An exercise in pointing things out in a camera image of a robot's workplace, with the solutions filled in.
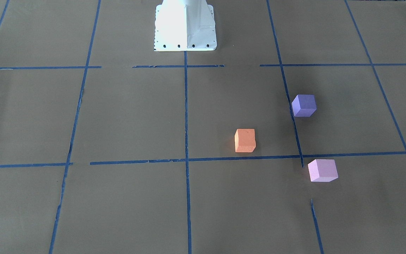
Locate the dark purple foam cube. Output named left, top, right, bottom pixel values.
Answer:
left=291, top=95, right=317, bottom=117

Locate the orange foam cube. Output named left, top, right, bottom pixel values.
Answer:
left=235, top=128, right=256, bottom=153

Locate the light pink foam cube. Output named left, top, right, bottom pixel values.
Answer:
left=308, top=159, right=339, bottom=182

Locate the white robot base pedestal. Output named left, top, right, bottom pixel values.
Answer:
left=154, top=0, right=217, bottom=52

